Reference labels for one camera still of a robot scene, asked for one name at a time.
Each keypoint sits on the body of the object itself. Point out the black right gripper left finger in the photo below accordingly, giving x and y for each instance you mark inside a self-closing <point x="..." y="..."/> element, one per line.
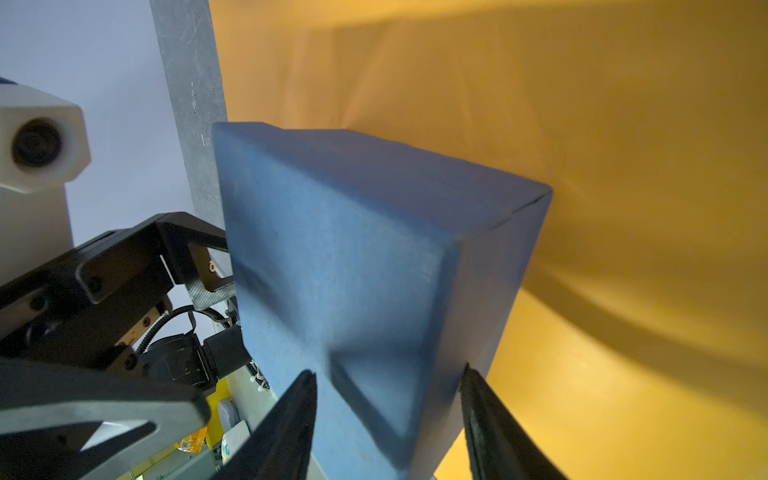
<point x="280" y="448"/>

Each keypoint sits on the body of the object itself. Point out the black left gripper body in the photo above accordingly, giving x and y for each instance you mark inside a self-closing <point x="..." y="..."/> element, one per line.
<point x="111" y="304"/>

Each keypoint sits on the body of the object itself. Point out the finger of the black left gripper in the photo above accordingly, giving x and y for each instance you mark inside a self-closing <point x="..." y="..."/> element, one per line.
<point x="59" y="422"/>
<point x="187" y="242"/>

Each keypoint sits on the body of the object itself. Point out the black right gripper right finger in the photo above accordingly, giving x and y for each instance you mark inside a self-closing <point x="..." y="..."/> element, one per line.
<point x="498" y="447"/>

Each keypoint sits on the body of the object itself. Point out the orange wrapping paper sheet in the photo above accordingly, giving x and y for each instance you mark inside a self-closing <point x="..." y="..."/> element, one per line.
<point x="638" y="346"/>

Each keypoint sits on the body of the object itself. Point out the blue gift box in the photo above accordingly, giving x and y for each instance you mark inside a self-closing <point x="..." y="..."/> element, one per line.
<point x="383" y="268"/>

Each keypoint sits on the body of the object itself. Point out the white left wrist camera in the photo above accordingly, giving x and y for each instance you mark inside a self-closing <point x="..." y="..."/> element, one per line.
<point x="44" y="146"/>

